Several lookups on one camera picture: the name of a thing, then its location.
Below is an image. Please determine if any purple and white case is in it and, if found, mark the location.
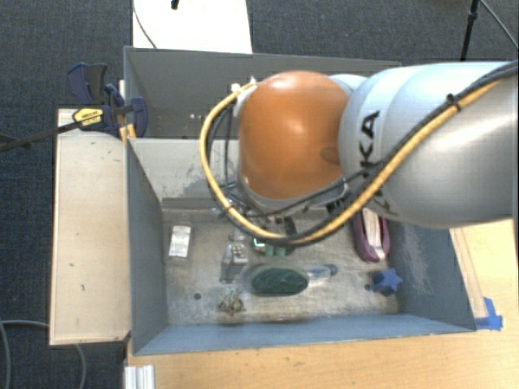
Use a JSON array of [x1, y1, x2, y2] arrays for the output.
[[350, 208, 392, 264]]

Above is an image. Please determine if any grey metal bin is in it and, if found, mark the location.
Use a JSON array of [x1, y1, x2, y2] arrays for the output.
[[122, 45, 478, 357]]

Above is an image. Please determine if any clear bottle with green filling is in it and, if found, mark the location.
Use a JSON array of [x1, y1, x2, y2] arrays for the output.
[[240, 262, 340, 298]]

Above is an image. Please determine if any brown toy animal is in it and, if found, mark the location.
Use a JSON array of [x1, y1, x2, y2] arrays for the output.
[[216, 288, 246, 315]]

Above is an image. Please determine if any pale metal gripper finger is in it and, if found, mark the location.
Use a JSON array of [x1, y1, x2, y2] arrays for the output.
[[220, 242, 250, 285]]

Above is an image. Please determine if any pale wood flat board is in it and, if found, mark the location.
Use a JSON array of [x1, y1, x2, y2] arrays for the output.
[[49, 108, 133, 346]]

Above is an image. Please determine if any blue star-shaped toy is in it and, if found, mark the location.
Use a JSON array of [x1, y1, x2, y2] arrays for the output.
[[364, 267, 404, 297]]

